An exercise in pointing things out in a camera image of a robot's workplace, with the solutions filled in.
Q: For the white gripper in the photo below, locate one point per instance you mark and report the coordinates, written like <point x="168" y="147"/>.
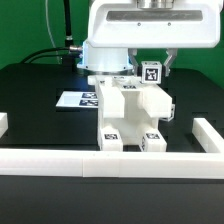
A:
<point x="182" y="24"/>

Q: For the white chair back frame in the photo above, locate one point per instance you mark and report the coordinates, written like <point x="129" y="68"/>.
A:
<point x="155" y="99"/>

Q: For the white chair seat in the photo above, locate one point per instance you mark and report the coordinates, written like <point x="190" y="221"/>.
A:
<point x="131" y="126"/>

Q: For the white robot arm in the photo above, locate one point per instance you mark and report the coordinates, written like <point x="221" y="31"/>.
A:
<point x="113" y="60"/>

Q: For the white sheet with markers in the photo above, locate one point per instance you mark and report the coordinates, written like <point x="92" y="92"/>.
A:
<point x="72" y="99"/>

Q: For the white U-shaped obstacle fence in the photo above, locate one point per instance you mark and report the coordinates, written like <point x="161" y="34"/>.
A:
<point x="42" y="162"/>

